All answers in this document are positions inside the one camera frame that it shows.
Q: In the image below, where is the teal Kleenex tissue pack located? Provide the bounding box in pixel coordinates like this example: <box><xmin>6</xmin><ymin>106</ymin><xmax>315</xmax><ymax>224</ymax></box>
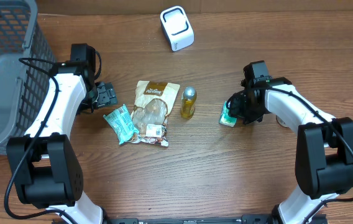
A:
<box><xmin>219</xmin><ymin>101</ymin><xmax>237</xmax><ymax>127</ymax></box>

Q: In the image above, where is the teal snack packet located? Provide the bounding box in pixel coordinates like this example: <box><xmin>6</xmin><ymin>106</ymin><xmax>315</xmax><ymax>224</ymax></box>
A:
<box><xmin>103</xmin><ymin>104</ymin><xmax>139</xmax><ymax>145</ymax></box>

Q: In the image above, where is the green lid white jar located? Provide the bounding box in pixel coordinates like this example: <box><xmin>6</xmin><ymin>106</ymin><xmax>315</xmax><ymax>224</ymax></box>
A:
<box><xmin>276</xmin><ymin>116</ymin><xmax>288</xmax><ymax>128</ymax></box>

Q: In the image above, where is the brown Pantene sachet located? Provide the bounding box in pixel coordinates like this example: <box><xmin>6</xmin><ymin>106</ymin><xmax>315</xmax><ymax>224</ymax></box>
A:
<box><xmin>131</xmin><ymin>80</ymin><xmax>180</xmax><ymax>147</ymax></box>

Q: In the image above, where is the yellow dish soap bottle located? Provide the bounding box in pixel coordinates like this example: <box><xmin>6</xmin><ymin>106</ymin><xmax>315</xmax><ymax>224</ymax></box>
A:
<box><xmin>180</xmin><ymin>86</ymin><xmax>197</xmax><ymax>119</ymax></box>

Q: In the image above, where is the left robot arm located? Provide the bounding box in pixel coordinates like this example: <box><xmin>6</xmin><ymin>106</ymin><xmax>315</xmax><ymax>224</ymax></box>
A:
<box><xmin>4</xmin><ymin>44</ymin><xmax>114</xmax><ymax>223</ymax></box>

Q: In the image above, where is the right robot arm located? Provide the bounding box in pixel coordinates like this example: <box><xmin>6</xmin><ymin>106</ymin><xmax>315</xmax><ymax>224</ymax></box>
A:
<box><xmin>226</xmin><ymin>60</ymin><xmax>353</xmax><ymax>224</ymax></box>

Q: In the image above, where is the white barcode scanner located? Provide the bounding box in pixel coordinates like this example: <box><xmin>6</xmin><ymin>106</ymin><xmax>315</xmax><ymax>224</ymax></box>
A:
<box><xmin>160</xmin><ymin>6</ymin><xmax>195</xmax><ymax>52</ymax></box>

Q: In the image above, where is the grey plastic mesh basket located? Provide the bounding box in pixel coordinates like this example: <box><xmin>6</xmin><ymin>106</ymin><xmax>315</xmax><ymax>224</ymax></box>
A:
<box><xmin>0</xmin><ymin>0</ymin><xmax>56</xmax><ymax>154</ymax></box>

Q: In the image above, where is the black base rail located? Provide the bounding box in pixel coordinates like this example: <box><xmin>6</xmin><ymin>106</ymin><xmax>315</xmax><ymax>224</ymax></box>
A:
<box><xmin>52</xmin><ymin>213</ymin><xmax>329</xmax><ymax>224</ymax></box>

